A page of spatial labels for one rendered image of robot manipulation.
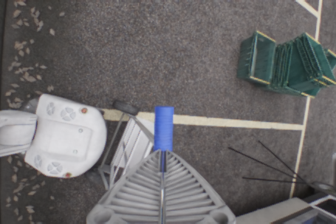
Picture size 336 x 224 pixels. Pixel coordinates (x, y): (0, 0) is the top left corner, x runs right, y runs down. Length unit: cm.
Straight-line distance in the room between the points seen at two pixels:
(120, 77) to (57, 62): 55
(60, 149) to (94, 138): 27
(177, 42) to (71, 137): 140
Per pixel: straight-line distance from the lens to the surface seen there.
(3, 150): 123
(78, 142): 122
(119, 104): 122
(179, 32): 177
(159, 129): 23
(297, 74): 220
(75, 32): 160
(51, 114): 123
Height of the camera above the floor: 144
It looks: 68 degrees down
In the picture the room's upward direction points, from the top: 105 degrees clockwise
